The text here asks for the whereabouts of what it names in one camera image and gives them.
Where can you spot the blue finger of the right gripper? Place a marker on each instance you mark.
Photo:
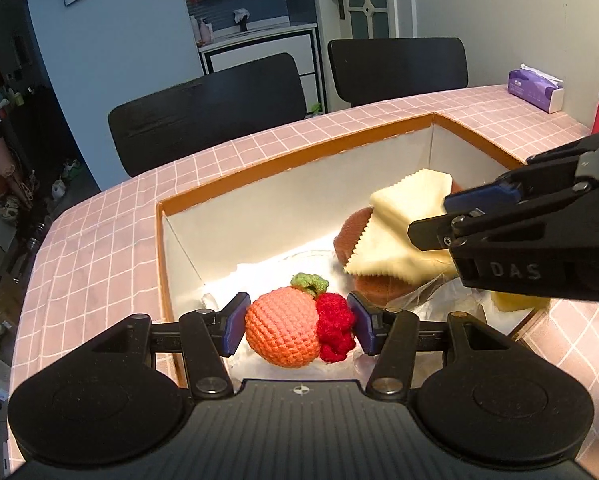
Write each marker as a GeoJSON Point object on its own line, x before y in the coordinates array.
{"type": "Point", "coordinates": [488, 198]}

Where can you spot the black chair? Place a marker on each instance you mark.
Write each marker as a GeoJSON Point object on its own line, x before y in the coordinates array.
{"type": "Point", "coordinates": [204, 112]}
{"type": "Point", "coordinates": [366, 71]}

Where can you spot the brown bear-shaped sponge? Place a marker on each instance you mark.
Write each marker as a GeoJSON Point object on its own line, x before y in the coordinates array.
{"type": "Point", "coordinates": [364, 254]}

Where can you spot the left black chair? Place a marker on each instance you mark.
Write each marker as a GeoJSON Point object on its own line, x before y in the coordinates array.
{"type": "Point", "coordinates": [204, 112]}

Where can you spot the orange storage box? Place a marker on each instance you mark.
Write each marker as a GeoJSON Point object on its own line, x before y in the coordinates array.
{"type": "Point", "coordinates": [273, 206]}

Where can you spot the pink checked tablecloth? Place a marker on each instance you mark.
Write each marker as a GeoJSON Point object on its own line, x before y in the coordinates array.
{"type": "Point", "coordinates": [98, 263]}

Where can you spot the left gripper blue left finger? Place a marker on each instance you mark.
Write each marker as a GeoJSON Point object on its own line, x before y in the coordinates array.
{"type": "Point", "coordinates": [232, 324]}

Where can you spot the clear bag with white ribbon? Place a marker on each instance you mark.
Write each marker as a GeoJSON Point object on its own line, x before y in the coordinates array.
{"type": "Point", "coordinates": [318, 257]}

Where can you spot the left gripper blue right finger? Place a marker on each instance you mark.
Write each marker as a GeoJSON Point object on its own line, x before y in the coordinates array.
{"type": "Point", "coordinates": [372, 323]}

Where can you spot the right black chair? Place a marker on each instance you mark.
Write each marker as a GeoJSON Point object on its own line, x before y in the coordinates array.
{"type": "Point", "coordinates": [366, 71]}

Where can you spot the purple tissue pack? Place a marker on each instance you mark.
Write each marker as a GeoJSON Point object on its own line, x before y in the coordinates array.
{"type": "Point", "coordinates": [537, 88]}

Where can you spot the orange crochet fruit toy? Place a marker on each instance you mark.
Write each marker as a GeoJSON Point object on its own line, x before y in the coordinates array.
{"type": "Point", "coordinates": [294, 325]}

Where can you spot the yellow cloth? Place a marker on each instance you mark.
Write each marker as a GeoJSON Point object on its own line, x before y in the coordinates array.
{"type": "Point", "coordinates": [404, 229]}

